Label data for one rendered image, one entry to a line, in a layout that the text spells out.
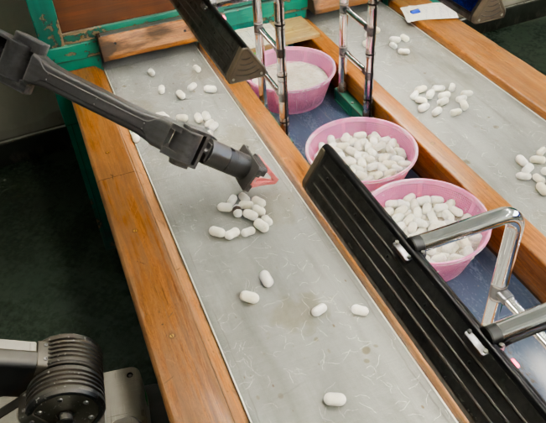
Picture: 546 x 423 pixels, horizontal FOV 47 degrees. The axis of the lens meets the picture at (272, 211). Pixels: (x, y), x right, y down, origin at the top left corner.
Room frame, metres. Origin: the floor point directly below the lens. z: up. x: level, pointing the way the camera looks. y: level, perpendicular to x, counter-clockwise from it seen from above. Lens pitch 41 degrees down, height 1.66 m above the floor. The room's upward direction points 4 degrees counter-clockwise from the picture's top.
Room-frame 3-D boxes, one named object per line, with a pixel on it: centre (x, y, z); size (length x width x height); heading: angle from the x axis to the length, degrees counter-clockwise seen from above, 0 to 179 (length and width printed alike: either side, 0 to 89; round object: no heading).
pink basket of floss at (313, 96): (1.65, -0.08, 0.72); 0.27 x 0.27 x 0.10
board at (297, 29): (1.86, -0.01, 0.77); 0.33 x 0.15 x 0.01; 109
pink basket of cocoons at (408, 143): (1.23, -0.22, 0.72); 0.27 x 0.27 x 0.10
